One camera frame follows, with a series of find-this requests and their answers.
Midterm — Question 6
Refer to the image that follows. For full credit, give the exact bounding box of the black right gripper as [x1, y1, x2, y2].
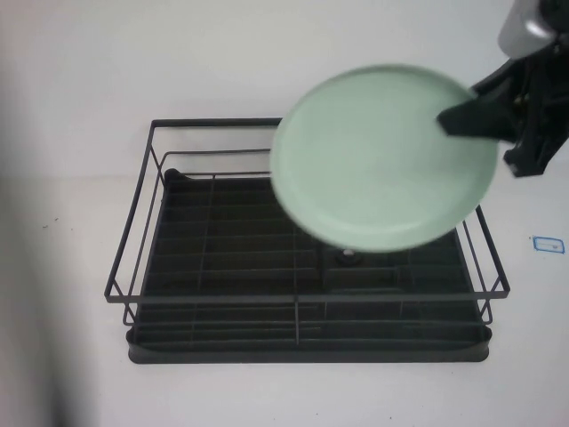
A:
[436, 37, 569, 179]

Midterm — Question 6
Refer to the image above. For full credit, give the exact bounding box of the light green round plate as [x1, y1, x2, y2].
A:
[268, 63, 499, 255]

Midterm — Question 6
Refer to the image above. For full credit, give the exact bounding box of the blue outlined white label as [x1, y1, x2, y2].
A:
[530, 234, 566, 256]

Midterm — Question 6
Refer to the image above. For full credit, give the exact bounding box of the black plastic drip tray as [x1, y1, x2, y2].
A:
[125, 167, 493, 366]

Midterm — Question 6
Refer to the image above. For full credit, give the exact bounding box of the black wire dish rack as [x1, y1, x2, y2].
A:
[102, 117, 510, 346]

